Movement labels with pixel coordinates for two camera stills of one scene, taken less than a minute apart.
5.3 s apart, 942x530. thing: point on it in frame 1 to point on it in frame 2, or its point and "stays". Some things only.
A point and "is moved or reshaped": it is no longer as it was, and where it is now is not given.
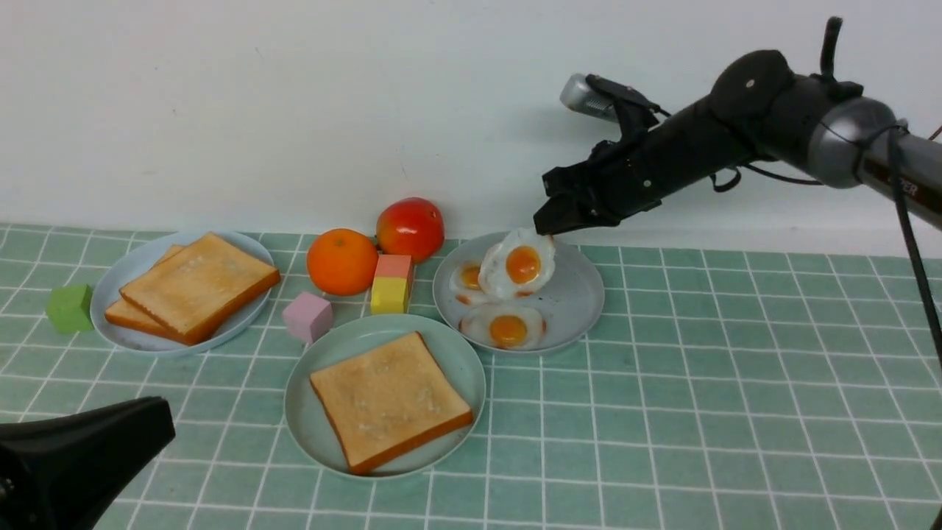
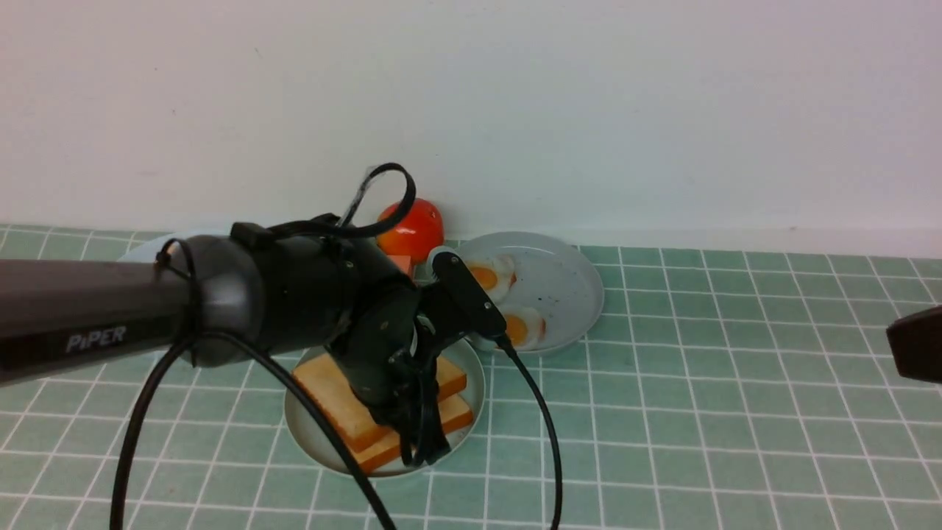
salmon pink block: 394,266 stays
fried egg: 464,285 to 497,274
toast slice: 195,288 is moved or reshaped
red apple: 411,226 stays
